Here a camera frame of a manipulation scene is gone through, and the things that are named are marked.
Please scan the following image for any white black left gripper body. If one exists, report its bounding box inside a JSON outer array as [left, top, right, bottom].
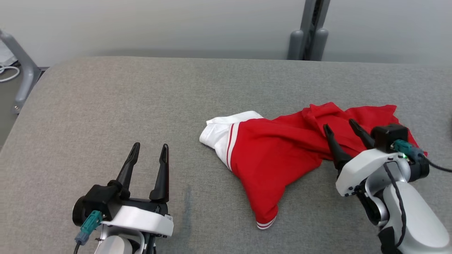
[[102, 198, 174, 237]]

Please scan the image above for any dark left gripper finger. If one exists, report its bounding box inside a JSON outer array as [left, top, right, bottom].
[[108, 142, 141, 200], [149, 144, 169, 203]]

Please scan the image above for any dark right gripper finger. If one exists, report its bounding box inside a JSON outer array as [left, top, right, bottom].
[[349, 119, 375, 150], [323, 124, 353, 172]]

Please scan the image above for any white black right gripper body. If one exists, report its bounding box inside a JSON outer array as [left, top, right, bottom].
[[335, 148, 412, 197]]

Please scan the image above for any red shirt with white sleeve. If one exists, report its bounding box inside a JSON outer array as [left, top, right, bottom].
[[199, 102, 428, 230]]

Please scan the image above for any grey metal desk leg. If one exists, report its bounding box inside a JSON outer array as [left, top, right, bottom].
[[0, 29, 42, 115]]

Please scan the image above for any black cable with teal connector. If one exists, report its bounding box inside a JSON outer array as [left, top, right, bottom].
[[73, 211, 103, 254], [392, 139, 452, 173]]

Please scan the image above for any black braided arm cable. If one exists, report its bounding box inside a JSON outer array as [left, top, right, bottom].
[[383, 162, 406, 249]]

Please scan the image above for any grey metal partition post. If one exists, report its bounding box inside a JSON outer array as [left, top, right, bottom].
[[288, 0, 315, 61], [311, 0, 331, 62]]

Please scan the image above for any white power cable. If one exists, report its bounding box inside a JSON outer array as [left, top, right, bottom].
[[0, 65, 20, 83]]

